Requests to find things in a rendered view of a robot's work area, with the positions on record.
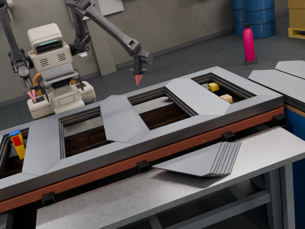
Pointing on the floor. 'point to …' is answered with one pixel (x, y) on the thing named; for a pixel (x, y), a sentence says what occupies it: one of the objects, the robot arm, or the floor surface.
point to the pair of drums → (254, 17)
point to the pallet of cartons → (296, 17)
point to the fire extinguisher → (248, 46)
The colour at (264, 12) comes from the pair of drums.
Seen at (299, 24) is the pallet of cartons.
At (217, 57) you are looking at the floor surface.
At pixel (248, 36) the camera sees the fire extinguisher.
